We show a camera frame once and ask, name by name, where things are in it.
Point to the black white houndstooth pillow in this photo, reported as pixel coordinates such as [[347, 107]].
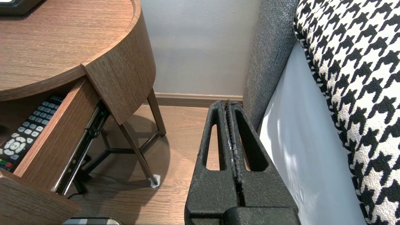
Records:
[[359, 78]]

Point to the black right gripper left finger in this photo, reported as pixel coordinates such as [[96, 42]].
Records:
[[212, 193]]

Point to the brown wooden baseboard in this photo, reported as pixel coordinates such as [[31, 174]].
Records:
[[193, 99]]

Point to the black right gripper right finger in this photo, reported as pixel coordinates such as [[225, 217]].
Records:
[[262, 190]]

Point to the black TV remote control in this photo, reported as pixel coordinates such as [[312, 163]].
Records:
[[28, 131]]

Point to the round wooden bedside table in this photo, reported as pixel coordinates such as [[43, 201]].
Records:
[[93, 34]]

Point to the silver grey robot base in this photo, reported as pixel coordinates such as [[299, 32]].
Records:
[[90, 221]]

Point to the white bed sheet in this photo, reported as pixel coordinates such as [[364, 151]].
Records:
[[306, 140]]

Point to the black metal drawer slide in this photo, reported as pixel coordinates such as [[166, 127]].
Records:
[[81, 150]]

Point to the white table foot pad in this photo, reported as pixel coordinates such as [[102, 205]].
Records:
[[154, 180]]

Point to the grey fabric headboard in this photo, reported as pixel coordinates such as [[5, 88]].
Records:
[[268, 56]]

